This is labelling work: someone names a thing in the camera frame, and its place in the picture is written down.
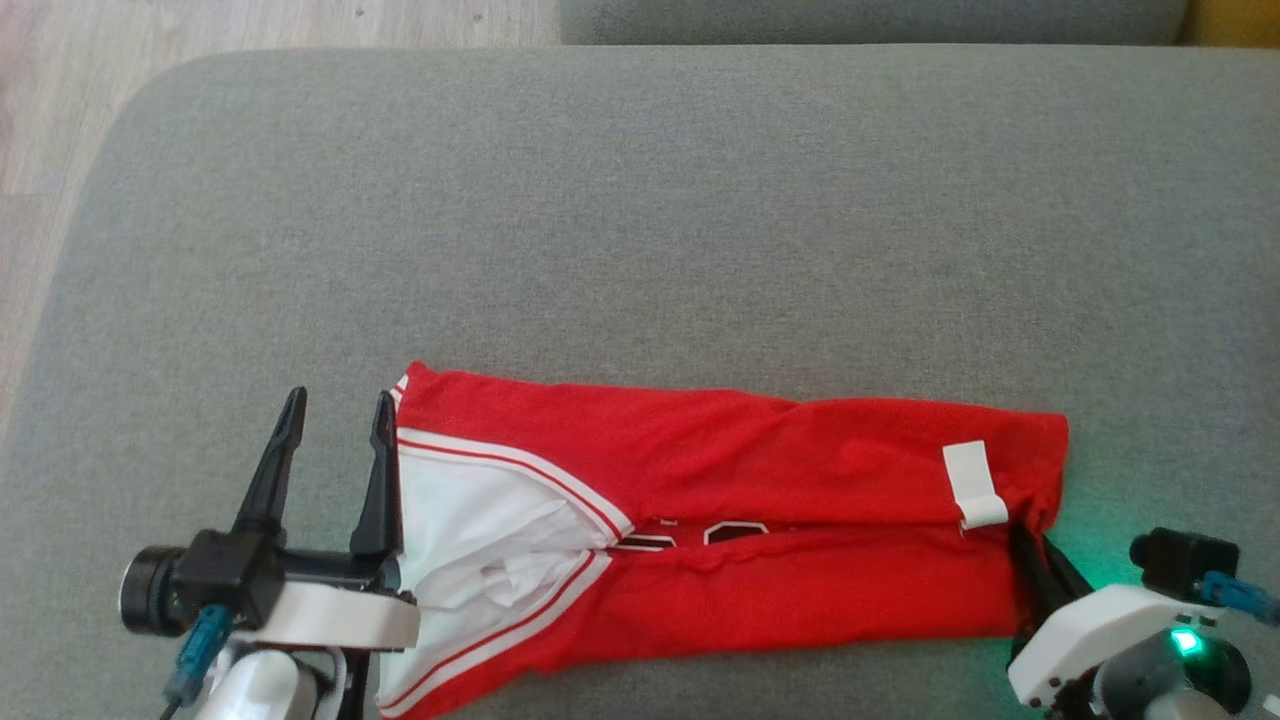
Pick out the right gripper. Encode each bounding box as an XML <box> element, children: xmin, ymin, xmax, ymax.
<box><xmin>1008</xmin><ymin>520</ymin><xmax>1216</xmax><ymax>711</ymax></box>

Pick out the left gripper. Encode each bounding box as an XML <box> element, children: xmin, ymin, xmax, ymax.
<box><xmin>232</xmin><ymin>387</ymin><xmax>421</xmax><ymax>648</ymax></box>

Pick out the red basketball jersey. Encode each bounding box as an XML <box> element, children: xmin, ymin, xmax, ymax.
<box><xmin>375</xmin><ymin>360</ymin><xmax>1071</xmax><ymax>720</ymax></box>

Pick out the left black camera cable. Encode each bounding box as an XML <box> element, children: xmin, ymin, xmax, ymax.
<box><xmin>158</xmin><ymin>603</ymin><xmax>237</xmax><ymax>720</ymax></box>

